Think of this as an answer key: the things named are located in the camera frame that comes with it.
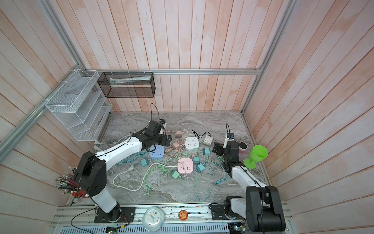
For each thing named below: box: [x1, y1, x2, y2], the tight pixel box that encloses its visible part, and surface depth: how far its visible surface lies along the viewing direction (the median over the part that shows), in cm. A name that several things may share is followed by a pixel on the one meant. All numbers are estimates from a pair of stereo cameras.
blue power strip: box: [149, 144, 165, 160], surface depth 95 cm
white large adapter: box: [203, 135, 214, 146], surface depth 103 cm
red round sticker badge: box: [178, 209, 189, 221], surface depth 75 cm
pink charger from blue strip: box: [170, 141, 180, 149], surface depth 99 cm
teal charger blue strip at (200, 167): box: [195, 163, 206, 174], surface depth 90 cm
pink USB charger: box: [175, 130, 183, 138], surface depth 106 cm
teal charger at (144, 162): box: [140, 158, 150, 166], surface depth 92 cm
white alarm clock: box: [142, 206, 166, 232], surface depth 71 cm
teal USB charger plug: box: [192, 156, 200, 165], surface depth 92 cm
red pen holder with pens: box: [53, 166, 90, 199], surface depth 70 cm
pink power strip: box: [177, 157, 194, 175], surface depth 90 cm
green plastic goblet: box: [243, 144, 269, 170], surface depth 81 cm
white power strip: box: [185, 136, 200, 151], surface depth 100 cm
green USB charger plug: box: [170, 170, 182, 179], surface depth 87 cm
